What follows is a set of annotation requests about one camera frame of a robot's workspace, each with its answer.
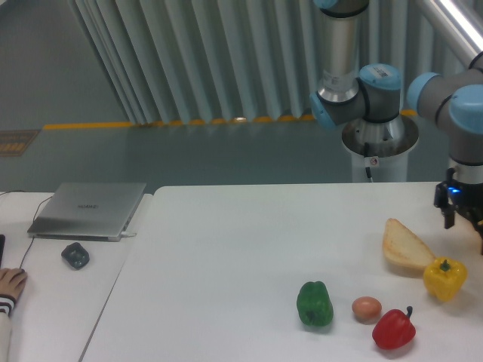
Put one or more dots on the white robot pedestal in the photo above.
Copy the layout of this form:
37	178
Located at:
381	158

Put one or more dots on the striped sleeve forearm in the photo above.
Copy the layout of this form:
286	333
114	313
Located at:
7	306

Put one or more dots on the triangular toasted bread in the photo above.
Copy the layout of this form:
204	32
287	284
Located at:
403	248

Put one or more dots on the brown egg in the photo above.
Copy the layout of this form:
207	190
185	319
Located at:
366	308

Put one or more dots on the red bell pepper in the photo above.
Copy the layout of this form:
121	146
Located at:
394	329

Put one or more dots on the person's hand on mouse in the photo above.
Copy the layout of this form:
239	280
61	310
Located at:
12	282

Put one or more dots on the green bell pepper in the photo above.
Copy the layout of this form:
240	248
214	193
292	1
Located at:
314	305

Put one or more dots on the black keyboard edge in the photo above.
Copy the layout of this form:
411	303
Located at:
2	248

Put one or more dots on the grey pleated curtain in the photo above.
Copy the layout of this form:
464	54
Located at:
188	61

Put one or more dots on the silver closed laptop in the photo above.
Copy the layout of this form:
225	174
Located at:
88	211

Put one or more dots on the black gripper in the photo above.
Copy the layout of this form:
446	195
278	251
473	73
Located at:
461	192

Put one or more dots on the yellow bell pepper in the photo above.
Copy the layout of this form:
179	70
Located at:
444	278

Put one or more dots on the small black plastic tray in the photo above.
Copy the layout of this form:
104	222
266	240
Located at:
76	256

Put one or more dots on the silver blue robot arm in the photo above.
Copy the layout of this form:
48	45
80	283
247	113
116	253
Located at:
434	94

